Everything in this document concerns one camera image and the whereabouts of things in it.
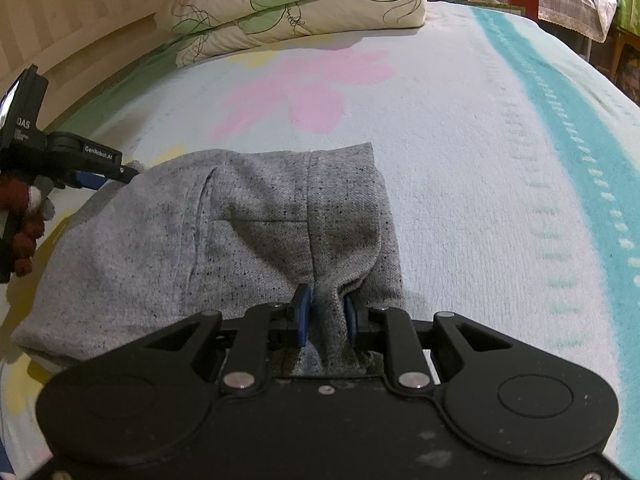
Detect checkered cloth covered table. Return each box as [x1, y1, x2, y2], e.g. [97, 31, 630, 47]
[537, 0, 618, 43]

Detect grey pants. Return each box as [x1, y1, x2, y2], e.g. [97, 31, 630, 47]
[11, 142, 405, 378]

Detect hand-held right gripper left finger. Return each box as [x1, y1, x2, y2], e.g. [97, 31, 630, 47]
[142, 284, 312, 394]

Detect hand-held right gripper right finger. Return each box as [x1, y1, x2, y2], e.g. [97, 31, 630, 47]
[344, 292, 509, 391]

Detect wooden headboard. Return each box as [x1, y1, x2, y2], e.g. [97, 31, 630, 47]
[0, 0, 201, 131]

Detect person's left hand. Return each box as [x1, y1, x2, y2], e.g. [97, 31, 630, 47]
[0, 175, 55, 277]

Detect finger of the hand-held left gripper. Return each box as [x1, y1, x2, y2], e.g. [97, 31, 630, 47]
[65, 164, 141, 192]

